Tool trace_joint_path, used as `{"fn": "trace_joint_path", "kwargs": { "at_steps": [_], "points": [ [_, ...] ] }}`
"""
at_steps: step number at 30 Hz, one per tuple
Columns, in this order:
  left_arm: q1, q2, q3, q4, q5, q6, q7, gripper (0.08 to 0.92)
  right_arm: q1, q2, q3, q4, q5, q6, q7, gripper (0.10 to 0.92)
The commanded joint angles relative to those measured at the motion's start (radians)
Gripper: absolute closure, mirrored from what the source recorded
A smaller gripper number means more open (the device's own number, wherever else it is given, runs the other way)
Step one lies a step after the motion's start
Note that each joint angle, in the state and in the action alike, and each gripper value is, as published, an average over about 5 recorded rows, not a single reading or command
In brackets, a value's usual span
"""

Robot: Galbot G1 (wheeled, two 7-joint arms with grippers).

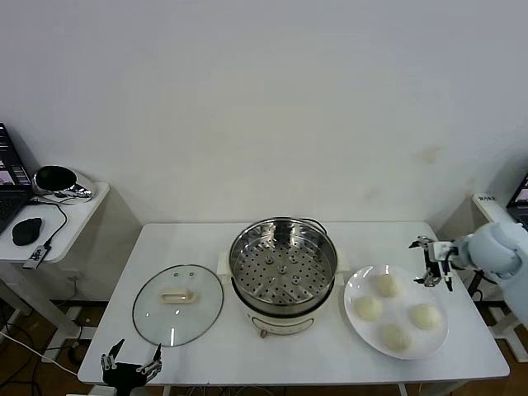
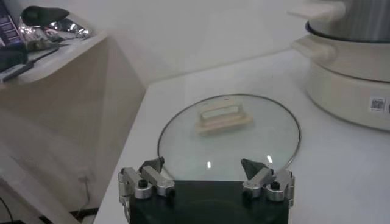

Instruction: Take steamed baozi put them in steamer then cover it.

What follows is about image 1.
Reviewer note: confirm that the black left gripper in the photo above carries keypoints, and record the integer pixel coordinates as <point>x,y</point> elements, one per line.
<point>123,374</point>

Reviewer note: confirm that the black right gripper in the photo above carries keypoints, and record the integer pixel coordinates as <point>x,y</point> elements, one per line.
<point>433,262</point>

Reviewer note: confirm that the white steamed baozi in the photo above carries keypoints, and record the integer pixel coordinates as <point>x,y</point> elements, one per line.
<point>387,285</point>
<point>368,308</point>
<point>426,317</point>
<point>396,337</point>

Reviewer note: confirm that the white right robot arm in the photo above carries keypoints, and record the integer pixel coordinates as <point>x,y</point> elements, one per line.
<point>495,251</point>

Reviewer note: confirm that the perforated steel steamer basket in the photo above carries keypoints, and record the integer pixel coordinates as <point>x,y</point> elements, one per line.
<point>313,280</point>

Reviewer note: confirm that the white round plate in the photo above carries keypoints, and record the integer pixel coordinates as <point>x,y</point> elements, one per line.
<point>367,334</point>

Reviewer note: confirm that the black laptop showing video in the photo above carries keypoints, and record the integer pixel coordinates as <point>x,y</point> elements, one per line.
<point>520,198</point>

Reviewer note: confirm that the grey usb hub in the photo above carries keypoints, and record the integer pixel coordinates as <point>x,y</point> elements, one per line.
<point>36,257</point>

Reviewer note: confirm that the cream electric cooker base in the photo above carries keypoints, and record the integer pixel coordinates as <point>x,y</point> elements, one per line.
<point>280,319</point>

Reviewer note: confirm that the white side desk with gadget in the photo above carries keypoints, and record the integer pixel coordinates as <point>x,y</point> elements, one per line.
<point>78,214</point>

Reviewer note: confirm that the black computer mouse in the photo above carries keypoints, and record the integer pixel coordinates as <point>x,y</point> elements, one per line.
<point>26,230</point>

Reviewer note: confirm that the black laptop with dark keyboard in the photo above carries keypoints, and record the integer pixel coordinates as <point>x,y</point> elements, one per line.
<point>12,177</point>

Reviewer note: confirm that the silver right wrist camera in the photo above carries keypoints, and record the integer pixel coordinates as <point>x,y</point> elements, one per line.
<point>447,250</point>

